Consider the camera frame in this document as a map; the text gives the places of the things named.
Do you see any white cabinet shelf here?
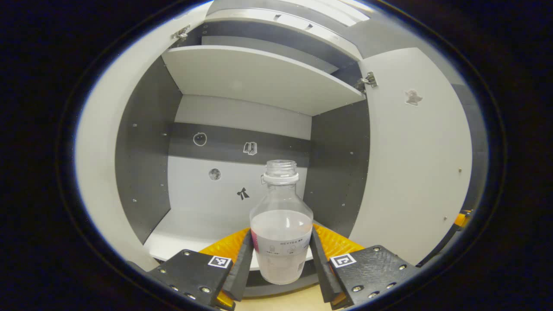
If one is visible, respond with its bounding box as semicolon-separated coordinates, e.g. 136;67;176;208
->
162;45;367;117

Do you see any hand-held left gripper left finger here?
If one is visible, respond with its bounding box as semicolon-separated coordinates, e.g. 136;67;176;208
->
145;228;254;311

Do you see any white cabinet door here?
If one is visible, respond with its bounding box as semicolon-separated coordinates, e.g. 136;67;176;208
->
74;2;212;273
349;47;474;266

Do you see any ceiling light panel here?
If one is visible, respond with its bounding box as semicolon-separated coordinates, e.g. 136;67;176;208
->
298;0;373;21

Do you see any white and grey cabinet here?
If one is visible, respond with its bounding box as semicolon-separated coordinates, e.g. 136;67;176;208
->
114;8;372;298

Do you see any white cabinet drawer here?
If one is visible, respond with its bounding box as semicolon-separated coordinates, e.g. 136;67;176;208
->
204;8;364;62

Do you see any clear plastic bottle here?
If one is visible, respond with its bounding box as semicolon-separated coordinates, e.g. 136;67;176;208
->
249;159;314;286

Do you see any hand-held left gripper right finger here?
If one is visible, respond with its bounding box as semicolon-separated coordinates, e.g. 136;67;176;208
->
309;223;422;310

